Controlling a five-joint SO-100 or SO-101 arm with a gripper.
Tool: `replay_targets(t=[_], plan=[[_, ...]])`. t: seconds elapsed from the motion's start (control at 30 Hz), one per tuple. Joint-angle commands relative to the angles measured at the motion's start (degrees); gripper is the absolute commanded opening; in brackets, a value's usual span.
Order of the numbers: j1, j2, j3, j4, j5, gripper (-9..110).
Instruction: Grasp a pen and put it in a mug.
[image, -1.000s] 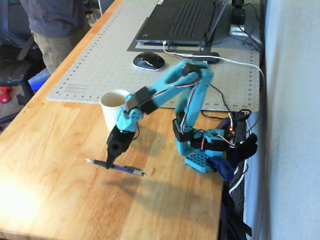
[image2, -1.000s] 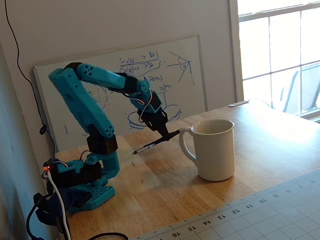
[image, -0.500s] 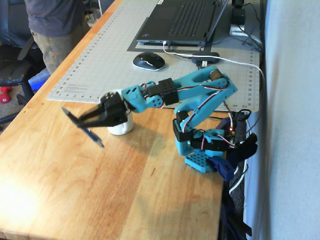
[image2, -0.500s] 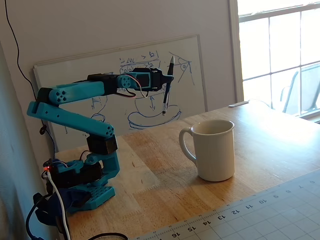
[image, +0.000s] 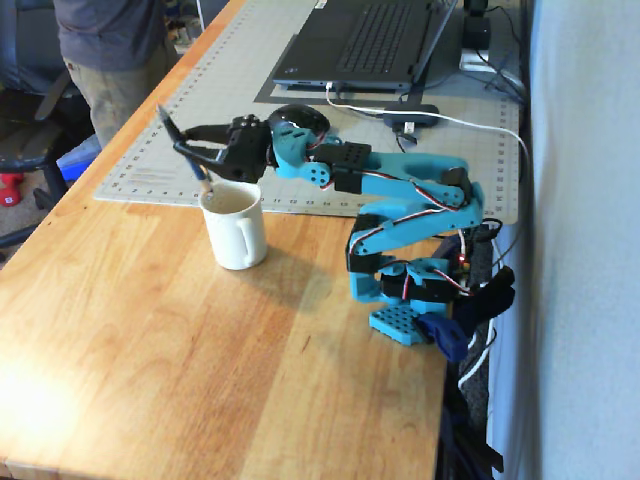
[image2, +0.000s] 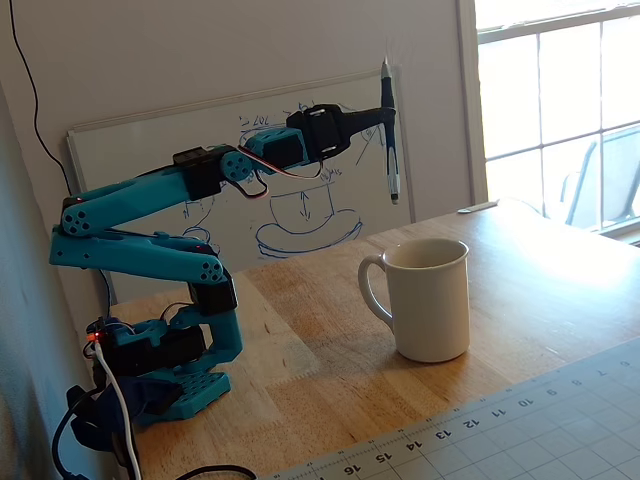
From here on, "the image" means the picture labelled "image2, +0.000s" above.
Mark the cream ceramic mug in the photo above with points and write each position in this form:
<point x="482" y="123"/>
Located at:
<point x="430" y="305"/>

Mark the whiteboard with blue writing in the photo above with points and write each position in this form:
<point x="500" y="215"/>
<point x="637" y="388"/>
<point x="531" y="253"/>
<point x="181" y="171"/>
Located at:
<point x="210" y="125"/>

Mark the grey cutting mat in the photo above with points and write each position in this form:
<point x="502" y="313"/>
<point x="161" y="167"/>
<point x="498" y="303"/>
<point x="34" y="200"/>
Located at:
<point x="525" y="435"/>

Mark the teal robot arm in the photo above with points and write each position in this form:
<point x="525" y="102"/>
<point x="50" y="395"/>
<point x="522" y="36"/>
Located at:
<point x="150" y="190"/>

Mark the black and blue pen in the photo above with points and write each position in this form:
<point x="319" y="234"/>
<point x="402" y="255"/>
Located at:
<point x="392" y="165"/>

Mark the blue table clamp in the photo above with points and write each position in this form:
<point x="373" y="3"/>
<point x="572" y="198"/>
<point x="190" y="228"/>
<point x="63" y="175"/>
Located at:
<point x="145" y="395"/>

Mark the outdoor mesh chair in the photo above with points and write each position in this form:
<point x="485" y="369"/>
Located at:
<point x="615" y="180"/>

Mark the small white flat strip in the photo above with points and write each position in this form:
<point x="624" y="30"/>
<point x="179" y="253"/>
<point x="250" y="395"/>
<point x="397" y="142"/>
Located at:
<point x="475" y="207"/>

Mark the white framed window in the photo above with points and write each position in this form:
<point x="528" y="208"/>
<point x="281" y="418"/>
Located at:
<point x="555" y="100"/>

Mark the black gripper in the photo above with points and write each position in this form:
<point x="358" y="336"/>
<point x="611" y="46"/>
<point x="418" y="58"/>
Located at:
<point x="324" y="131"/>

